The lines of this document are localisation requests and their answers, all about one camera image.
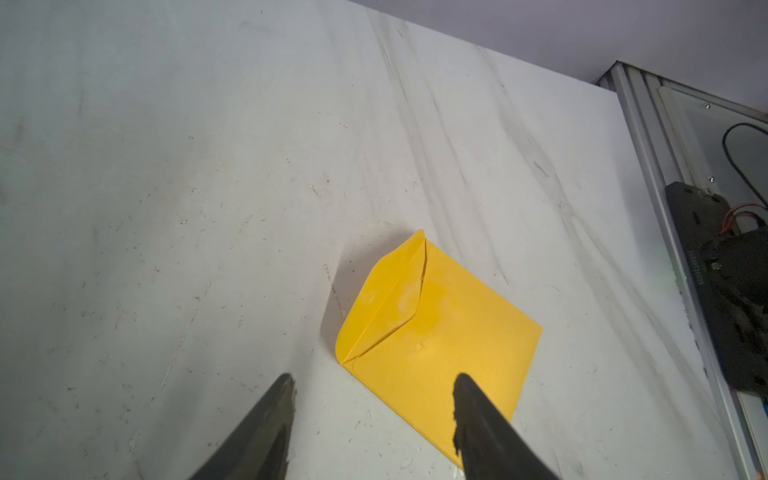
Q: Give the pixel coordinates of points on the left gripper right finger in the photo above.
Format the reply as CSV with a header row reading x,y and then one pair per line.
x,y
488,446

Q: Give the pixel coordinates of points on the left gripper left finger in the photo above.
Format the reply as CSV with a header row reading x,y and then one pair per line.
x,y
259,445

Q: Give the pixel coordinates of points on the yellow envelope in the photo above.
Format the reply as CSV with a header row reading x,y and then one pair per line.
x,y
421,320

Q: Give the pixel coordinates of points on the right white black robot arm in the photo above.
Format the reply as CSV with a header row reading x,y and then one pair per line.
x,y
736,272

